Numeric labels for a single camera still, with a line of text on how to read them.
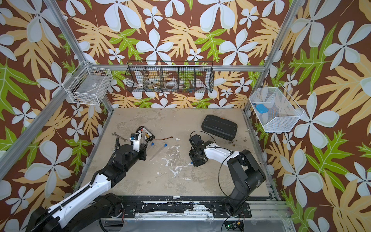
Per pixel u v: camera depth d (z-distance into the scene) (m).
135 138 0.68
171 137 1.04
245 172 0.46
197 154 0.68
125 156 0.60
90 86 0.85
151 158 0.92
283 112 0.78
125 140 1.02
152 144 0.99
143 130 1.05
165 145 0.99
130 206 0.75
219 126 1.01
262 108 0.86
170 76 0.96
